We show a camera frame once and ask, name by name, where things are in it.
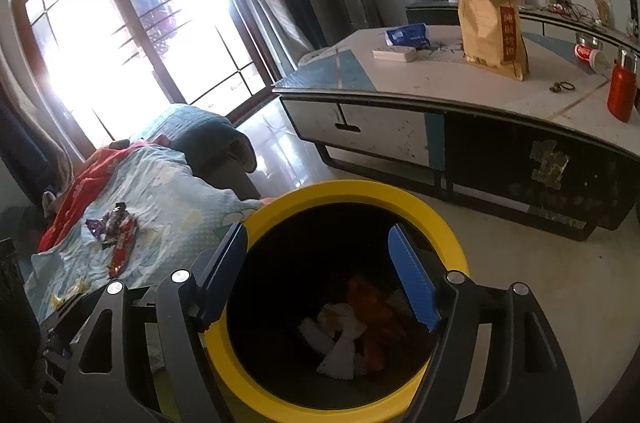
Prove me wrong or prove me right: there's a yellow snack wrapper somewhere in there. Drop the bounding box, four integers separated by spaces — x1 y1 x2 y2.
50 278 91 310

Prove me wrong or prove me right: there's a dark chocolate bar wrapper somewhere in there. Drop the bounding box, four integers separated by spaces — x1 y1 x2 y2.
102 202 128 247

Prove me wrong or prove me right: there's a red snack packet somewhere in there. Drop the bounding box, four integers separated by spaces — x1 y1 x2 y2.
108 214 138 278

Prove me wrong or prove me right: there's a purple snack wrapper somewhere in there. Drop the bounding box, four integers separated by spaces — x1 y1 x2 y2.
85 219 107 243

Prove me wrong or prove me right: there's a red plastic bag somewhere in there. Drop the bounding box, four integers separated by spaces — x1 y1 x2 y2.
347 277 407 374

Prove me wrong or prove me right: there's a white foam fruit net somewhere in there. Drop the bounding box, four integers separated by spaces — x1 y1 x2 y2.
299 319 367 380

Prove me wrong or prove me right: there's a yellow rim trash bin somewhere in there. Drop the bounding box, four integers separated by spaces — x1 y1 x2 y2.
205 180 469 422

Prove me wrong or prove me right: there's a red floral blanket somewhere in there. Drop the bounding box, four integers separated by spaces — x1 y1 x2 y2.
37 142 149 253

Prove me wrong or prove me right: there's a Hello Kitty bed sheet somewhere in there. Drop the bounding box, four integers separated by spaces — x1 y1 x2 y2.
25 145 264 321

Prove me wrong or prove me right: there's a dark left curtain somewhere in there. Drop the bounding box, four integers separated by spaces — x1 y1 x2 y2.
1 68 74 204

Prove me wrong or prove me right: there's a white coffee table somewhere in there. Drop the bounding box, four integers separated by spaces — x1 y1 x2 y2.
274 26 639 241

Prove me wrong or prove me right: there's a teal quilted cushion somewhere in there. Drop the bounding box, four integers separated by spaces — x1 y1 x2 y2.
134 104 260 200

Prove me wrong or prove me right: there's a red thermos bottle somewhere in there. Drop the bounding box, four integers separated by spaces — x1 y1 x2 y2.
606 48 639 123

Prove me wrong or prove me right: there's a red white can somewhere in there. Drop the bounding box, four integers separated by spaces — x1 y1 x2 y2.
574 32 611 76

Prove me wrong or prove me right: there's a brown paper bag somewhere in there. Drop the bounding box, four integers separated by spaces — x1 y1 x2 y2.
458 0 529 82

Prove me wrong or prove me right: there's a white flat box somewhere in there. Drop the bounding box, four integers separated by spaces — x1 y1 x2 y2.
372 45 418 64

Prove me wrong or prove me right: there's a brown framed glass door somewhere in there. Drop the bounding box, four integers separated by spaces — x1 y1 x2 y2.
11 0 278 154

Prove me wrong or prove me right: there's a black tv cabinet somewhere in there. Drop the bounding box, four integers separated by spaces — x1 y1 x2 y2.
405 0 639 53

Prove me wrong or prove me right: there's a blue tissue pack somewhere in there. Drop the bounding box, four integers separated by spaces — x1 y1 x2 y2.
385 22 431 50

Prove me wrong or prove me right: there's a blue white small bin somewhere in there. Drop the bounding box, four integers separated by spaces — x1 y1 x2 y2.
297 46 336 68

